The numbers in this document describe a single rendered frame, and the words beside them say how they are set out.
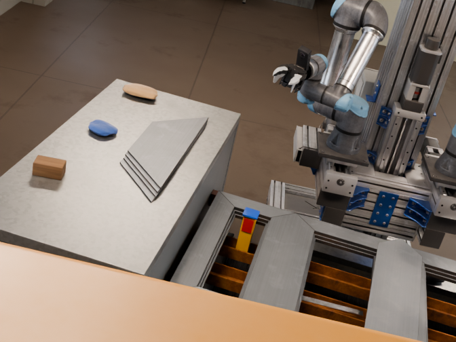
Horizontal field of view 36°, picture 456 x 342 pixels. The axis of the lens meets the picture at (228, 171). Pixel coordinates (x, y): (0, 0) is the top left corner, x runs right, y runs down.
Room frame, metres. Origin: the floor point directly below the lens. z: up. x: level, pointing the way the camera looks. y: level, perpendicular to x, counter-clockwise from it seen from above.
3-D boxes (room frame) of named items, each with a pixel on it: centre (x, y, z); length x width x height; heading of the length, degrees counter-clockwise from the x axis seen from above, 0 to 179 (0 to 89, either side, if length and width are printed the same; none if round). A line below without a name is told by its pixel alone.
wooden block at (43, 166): (2.02, 0.60, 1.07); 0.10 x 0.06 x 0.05; 94
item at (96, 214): (2.28, 0.38, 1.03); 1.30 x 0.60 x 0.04; 172
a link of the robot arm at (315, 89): (2.62, -0.26, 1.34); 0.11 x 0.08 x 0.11; 65
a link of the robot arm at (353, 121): (2.81, -0.47, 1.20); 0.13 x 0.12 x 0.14; 65
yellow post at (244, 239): (2.33, -0.13, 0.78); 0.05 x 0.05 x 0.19; 82
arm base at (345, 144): (2.81, -0.47, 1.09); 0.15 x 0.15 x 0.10
